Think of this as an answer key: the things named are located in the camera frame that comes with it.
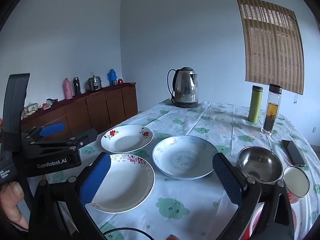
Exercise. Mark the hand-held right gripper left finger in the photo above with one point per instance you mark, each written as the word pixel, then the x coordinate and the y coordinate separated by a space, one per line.
pixel 96 180

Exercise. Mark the brown wooden sideboard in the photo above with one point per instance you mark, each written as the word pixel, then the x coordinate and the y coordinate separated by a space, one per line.
pixel 100 107

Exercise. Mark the glass tea bottle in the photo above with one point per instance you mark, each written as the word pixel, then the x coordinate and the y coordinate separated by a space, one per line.
pixel 271 115

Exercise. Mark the blue thermos jug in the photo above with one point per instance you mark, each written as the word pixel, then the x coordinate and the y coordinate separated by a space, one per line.
pixel 112 78

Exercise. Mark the person's left hand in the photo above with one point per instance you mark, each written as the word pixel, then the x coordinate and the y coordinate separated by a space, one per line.
pixel 12 205

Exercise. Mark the steel cooking pot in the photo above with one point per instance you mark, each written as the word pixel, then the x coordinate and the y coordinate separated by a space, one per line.
pixel 94 83

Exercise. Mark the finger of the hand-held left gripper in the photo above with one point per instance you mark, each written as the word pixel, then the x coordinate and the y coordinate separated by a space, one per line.
pixel 52 129
pixel 85 136

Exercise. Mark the green thermos flask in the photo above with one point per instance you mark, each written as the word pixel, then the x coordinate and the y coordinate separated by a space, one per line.
pixel 255 105

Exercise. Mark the stainless steel electric kettle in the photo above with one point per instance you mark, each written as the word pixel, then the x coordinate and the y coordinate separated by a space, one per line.
pixel 186 85

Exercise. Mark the floral cloth bundle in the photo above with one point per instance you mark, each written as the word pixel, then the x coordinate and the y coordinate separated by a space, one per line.
pixel 29 110

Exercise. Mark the white tablecloth with green clouds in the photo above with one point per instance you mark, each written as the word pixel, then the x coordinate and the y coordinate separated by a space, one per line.
pixel 212 130

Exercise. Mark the dark kettle base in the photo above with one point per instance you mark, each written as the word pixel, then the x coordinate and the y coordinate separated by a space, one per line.
pixel 185 105

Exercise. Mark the red round container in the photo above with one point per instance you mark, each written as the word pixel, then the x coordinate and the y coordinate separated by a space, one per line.
pixel 255 222

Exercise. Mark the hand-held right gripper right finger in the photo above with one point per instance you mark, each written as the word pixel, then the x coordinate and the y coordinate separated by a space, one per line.
pixel 228 180

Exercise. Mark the white plate with red flowers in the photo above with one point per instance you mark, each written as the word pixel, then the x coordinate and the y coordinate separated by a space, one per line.
pixel 127 138

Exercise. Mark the black thermos flask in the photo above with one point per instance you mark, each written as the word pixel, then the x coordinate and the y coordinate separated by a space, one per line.
pixel 77 86

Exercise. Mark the white plate with pink floral rim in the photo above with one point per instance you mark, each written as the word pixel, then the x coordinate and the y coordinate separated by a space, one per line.
pixel 125 187

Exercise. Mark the black smartphone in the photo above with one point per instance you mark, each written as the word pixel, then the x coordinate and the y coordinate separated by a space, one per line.
pixel 295 153

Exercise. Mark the bamboo window blind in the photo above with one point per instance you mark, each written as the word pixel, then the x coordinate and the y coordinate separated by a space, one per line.
pixel 272 42

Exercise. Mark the white plate with blue pattern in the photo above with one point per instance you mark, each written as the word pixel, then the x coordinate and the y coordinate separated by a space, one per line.
pixel 182 157

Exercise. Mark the stainless steel bowl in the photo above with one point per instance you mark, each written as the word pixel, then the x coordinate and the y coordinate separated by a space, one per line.
pixel 260 162

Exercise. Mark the pink thermos flask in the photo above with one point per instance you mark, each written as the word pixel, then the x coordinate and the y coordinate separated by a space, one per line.
pixel 67 90

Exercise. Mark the small clutter pile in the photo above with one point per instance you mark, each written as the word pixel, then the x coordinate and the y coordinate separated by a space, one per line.
pixel 50 103

